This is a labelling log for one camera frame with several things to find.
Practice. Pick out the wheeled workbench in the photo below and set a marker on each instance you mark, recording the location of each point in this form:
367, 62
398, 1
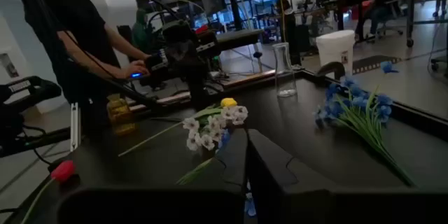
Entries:
411, 10

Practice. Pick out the striped floor mat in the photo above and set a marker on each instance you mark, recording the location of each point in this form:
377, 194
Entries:
376, 63

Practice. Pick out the fire extinguisher cabinet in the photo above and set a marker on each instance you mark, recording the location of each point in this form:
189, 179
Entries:
8, 66

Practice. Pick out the black office chair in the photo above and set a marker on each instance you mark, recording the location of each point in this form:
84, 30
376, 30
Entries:
392, 17

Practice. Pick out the red tulip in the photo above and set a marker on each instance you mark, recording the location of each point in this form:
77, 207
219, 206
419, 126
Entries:
63, 171

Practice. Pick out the dark desk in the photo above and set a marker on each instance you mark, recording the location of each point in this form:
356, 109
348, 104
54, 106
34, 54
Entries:
238, 36

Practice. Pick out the black cabinet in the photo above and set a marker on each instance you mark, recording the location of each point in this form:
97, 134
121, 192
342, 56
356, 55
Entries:
294, 38

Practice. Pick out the black caster base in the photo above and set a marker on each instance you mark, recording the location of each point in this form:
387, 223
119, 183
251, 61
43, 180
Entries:
439, 63

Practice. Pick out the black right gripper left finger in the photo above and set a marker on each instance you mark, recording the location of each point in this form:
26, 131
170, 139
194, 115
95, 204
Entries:
210, 203

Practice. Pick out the white trash bin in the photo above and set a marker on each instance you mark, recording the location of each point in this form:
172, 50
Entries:
336, 49

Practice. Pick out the yellow tulip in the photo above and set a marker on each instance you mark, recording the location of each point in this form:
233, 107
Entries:
228, 102

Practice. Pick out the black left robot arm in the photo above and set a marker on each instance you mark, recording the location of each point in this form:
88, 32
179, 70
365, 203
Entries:
182, 52

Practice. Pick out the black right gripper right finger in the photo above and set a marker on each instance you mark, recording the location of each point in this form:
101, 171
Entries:
297, 203

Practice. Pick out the amber glass vase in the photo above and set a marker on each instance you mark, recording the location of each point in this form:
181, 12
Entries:
120, 115

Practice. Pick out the silver frame bracket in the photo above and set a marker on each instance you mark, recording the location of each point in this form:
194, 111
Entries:
75, 126

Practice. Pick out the clear glass vase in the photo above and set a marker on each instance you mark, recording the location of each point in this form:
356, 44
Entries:
284, 77

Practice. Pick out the long black desk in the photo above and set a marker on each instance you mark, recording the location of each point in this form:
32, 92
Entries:
350, 0

